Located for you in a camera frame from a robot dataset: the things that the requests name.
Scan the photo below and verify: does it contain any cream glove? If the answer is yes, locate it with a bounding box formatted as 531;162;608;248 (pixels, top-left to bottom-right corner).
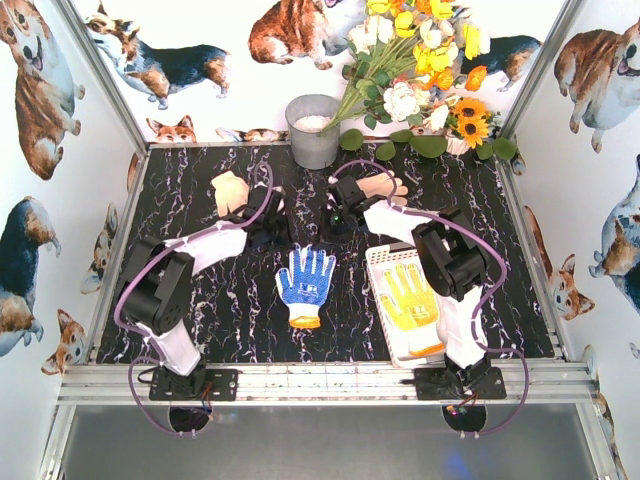
211;171;249;218
356;173;408;206

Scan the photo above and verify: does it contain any blue dotted glove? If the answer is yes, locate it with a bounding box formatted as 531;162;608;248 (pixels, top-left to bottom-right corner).
275;244;336;330

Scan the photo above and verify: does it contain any white perforated storage basket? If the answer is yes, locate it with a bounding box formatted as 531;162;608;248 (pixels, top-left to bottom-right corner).
365;243;445;368

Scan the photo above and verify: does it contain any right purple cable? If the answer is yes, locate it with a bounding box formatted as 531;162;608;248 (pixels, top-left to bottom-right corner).
329;159;509;321

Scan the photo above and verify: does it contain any sunflower pot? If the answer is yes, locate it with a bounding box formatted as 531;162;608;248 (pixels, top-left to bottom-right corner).
444;96;500;156

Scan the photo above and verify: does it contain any grey metal bucket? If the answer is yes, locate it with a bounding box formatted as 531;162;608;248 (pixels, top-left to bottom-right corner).
285;94;340;170

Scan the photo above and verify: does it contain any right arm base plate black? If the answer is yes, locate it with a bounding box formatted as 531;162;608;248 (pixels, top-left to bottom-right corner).
413;367;507;400

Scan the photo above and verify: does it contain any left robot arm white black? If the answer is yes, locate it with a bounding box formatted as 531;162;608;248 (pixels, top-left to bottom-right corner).
113;184;287;377

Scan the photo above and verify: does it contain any artificial flower bouquet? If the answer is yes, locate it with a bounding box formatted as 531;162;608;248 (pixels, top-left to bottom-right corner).
325;1;491;130

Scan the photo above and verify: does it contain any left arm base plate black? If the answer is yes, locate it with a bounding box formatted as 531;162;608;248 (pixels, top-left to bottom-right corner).
149;367;239;401

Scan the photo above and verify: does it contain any cream glove back left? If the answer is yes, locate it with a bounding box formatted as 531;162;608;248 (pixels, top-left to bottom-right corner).
211;171;249;218

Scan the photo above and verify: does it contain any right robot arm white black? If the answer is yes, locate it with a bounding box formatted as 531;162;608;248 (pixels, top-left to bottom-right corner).
326;176;490;385

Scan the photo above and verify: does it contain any cream glove back right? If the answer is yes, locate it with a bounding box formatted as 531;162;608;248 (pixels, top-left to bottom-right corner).
356;173;408;206

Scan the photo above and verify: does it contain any yellow dotted white glove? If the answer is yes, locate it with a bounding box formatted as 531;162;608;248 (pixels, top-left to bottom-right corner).
379;263;445;358

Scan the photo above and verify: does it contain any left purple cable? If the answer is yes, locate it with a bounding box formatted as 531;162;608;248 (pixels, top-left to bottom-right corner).
113;160;275;341

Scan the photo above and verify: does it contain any purple cable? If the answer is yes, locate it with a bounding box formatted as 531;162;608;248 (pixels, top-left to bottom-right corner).
329;159;509;321
113;160;275;341

